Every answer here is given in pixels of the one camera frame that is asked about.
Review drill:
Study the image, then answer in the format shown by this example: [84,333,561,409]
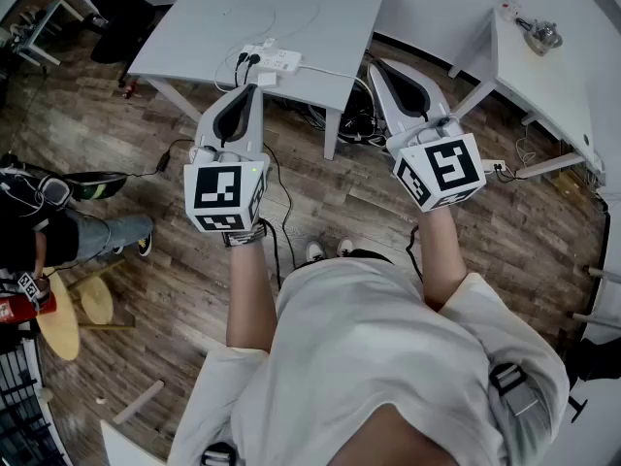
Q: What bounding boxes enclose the glass teapot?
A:
[523,18,565,57]

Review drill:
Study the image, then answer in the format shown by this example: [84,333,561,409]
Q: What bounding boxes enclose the wooden plank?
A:
[112,379,167,425]

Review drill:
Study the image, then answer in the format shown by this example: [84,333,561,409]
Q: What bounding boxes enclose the person's left forearm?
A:
[225,240,278,354]

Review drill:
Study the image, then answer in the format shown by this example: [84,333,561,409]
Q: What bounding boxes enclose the person's right forearm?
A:
[415,207,470,314]

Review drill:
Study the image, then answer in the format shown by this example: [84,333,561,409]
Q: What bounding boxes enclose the black metal rack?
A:
[0,335,65,466]

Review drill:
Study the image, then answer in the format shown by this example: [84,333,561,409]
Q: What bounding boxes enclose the black office chair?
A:
[85,0,174,66]

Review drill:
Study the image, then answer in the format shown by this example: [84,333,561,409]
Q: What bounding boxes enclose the white board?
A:
[98,419,170,466]

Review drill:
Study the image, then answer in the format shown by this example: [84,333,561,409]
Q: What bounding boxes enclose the white side table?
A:
[447,6,605,180]

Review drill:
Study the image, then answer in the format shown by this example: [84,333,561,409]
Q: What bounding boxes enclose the dark green round helmet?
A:
[61,170,128,202]

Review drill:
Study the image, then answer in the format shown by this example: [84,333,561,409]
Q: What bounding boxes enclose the white shelf frame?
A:
[10,0,84,68]

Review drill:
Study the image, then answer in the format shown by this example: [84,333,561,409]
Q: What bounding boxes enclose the tangle of black cables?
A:
[338,53,390,146]

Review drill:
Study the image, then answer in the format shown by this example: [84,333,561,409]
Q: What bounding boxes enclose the person's white t-shirt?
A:
[167,254,572,466]

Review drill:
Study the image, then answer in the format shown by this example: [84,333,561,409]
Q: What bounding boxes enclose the black power brick cable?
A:
[123,137,197,180]

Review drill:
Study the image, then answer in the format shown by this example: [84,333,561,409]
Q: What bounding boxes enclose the striped knit wristband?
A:
[221,217,269,249]

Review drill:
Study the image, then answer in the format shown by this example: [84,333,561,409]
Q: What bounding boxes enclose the black strap buckle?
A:
[199,441,239,466]
[488,362,528,398]

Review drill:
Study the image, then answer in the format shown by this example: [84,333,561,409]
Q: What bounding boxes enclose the large round wooden stool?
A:
[35,270,82,362]

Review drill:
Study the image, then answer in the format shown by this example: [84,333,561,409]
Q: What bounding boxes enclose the thin white charger cable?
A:
[221,0,322,44]

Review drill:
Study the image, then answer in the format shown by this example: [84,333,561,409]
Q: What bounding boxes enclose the person's neck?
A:
[323,402,508,466]

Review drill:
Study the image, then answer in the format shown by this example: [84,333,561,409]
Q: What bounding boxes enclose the white power strip cable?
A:
[299,62,361,81]

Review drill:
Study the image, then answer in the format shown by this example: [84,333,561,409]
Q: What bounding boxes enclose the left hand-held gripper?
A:
[183,83,271,234]

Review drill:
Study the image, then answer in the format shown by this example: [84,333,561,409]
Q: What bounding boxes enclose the small round wooden stool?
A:
[79,274,115,325]

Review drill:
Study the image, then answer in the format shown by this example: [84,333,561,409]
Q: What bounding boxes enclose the red fire extinguisher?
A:
[0,292,58,323]

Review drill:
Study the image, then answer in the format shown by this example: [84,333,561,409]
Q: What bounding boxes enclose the white metal chair legs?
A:
[570,263,621,332]

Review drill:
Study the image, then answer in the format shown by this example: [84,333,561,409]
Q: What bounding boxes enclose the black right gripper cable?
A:
[404,222,427,282]

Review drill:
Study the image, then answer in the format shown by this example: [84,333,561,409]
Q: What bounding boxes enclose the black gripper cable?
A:
[404,222,427,282]
[260,142,298,291]

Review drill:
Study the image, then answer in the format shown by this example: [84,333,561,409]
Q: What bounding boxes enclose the white wall socket box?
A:
[499,0,526,22]

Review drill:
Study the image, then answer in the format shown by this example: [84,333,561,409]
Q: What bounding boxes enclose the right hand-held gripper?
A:
[367,57,487,214]

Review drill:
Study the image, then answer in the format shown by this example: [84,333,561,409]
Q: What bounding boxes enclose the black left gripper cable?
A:
[260,142,298,291]

